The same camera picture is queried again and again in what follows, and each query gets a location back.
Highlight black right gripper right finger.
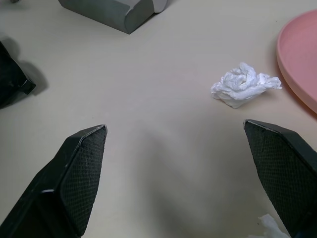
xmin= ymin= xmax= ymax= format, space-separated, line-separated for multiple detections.
xmin=243 ymin=119 xmax=317 ymax=238

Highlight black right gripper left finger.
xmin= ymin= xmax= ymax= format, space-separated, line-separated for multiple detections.
xmin=0 ymin=124 xmax=108 ymax=238

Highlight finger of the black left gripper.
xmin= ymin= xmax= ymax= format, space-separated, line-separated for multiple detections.
xmin=0 ymin=39 xmax=37 ymax=110

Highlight white tissue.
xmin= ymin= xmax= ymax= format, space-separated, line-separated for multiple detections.
xmin=210 ymin=61 xmax=283 ymax=109
xmin=257 ymin=213 xmax=292 ymax=238

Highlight pink plate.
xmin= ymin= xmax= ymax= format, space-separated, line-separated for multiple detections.
xmin=276 ymin=9 xmax=317 ymax=115

